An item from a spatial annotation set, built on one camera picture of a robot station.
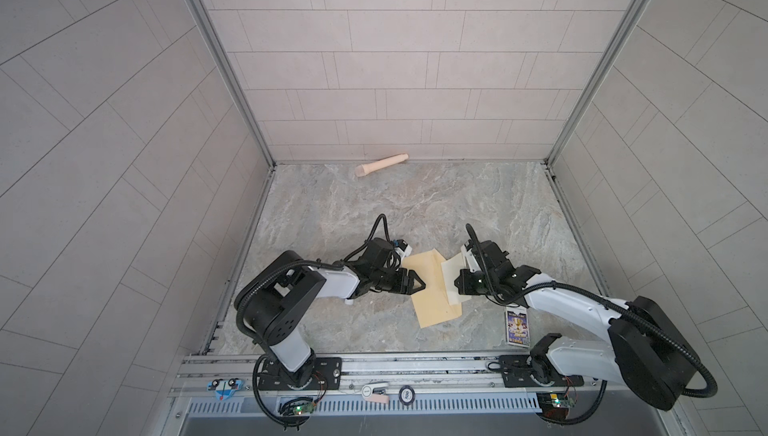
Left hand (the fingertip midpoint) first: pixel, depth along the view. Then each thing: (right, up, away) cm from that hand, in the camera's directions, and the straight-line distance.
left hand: (424, 286), depth 84 cm
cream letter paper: (+8, +4, +2) cm, 10 cm away
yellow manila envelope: (+2, -4, -1) cm, 5 cm away
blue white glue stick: (-21, -4, -2) cm, 21 cm away
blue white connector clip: (-47, -18, -17) cm, 53 cm away
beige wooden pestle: (-20, +35, +26) cm, 48 cm away
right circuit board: (+29, -22, -16) cm, 40 cm away
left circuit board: (-28, -20, -20) cm, 40 cm away
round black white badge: (-5, -20, -16) cm, 26 cm away
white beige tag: (-13, -18, -17) cm, 28 cm away
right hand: (+8, 0, 0) cm, 8 cm away
